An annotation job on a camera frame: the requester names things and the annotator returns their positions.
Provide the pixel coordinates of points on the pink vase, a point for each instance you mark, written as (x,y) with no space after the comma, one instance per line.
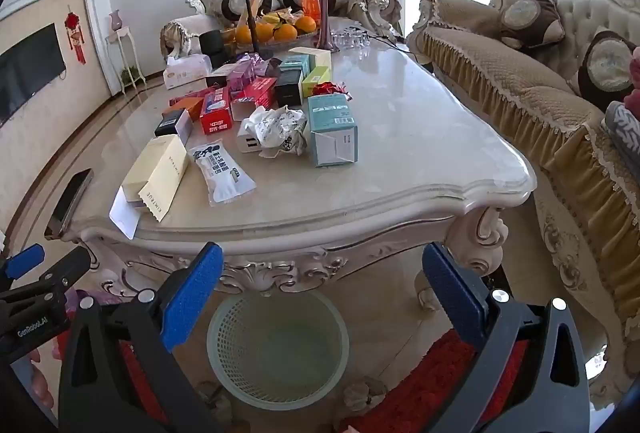
(116,20)

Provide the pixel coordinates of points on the fruit tray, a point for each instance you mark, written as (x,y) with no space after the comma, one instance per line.
(274,47)

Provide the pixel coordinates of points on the orange fruit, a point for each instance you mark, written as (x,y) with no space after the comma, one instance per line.
(306,24)
(243,34)
(265,32)
(286,33)

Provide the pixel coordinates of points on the red crinkled wrapper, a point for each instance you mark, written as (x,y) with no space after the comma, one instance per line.
(327,89)

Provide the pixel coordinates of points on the wall television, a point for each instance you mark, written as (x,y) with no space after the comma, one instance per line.
(30,73)

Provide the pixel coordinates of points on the red cardboard box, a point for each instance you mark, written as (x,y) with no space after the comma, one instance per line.
(216,113)

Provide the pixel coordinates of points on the white plastic packet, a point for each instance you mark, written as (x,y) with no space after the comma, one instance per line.
(222,173)

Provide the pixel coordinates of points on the white paper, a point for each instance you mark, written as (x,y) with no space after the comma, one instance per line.
(277,128)

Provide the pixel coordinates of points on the grey patterned cloth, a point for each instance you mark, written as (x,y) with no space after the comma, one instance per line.
(622,130)

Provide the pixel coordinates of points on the red fuzzy rug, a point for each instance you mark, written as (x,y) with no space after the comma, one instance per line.
(435,393)

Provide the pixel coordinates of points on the person's left hand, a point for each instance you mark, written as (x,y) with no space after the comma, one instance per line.
(42,380)

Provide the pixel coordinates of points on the white side stand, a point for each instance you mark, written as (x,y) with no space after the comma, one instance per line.
(120,34)

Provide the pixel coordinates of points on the beige ornate sofa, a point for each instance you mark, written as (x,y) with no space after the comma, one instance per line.
(500,73)

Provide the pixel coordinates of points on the small teal box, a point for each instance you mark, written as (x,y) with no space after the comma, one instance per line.
(295,63)

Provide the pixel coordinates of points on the green plastic mesh wastebasket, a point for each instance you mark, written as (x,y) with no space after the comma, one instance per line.
(277,353)

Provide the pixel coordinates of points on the orange box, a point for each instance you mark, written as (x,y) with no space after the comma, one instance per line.
(187,105)

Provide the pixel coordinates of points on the pink cloth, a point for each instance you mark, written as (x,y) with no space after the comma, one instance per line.
(635,78)

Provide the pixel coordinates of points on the black cylinder speaker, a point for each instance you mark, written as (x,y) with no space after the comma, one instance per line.
(211,44)

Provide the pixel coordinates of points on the purple glass vase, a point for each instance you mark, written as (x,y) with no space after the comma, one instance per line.
(326,28)

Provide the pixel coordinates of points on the ornate white coffee table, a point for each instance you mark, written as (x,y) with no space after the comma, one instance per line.
(350,258)

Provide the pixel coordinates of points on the crumpled beige paper ball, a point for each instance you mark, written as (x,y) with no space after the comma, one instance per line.
(365,393)

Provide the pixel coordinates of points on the large teal cardboard box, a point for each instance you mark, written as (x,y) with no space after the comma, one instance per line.
(327,118)

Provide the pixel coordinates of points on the red knot wall hanging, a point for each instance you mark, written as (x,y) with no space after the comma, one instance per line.
(74,25)

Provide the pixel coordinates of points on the black tripod with camera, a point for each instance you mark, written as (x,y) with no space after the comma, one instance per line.
(248,8)

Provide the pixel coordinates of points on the white tissue box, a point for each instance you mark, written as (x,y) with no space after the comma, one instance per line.
(185,72)

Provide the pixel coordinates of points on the short cream box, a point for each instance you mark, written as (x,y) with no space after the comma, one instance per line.
(317,55)

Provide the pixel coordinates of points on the red and white box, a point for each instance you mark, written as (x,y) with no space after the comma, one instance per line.
(257,93)

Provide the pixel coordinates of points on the black cardboard box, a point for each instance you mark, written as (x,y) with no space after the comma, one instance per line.
(289,93)

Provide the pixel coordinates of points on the white power adapter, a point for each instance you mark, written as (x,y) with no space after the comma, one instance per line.
(247,144)

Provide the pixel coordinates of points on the black and grey box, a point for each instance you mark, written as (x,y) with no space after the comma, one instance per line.
(170,123)

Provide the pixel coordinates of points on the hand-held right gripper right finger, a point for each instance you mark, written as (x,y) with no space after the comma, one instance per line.
(452,293)

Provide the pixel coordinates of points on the black smartphone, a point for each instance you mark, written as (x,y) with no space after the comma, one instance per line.
(70,203)

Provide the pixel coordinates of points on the pink box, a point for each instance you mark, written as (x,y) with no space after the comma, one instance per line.
(242,73)

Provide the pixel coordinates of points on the long cream cardboard box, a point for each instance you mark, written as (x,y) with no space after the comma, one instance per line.
(160,168)

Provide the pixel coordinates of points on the purple fuzzy thing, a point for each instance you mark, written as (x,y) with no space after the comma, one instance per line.
(107,299)

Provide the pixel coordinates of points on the green potted plants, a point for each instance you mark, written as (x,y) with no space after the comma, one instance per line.
(129,75)

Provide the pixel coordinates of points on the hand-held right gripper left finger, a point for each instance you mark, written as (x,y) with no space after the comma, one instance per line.
(192,298)

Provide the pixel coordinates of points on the cluster of glass cups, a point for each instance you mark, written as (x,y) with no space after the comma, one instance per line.
(350,39)

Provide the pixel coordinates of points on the yellow-green box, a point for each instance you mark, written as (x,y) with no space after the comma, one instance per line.
(315,80)

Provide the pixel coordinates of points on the white and black box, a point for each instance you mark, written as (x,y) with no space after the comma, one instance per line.
(217,81)

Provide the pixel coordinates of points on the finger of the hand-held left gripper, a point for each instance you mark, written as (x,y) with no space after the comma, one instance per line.
(60,273)
(24,260)

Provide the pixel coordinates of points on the brown sofa cushion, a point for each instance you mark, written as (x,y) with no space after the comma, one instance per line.
(607,63)
(530,15)

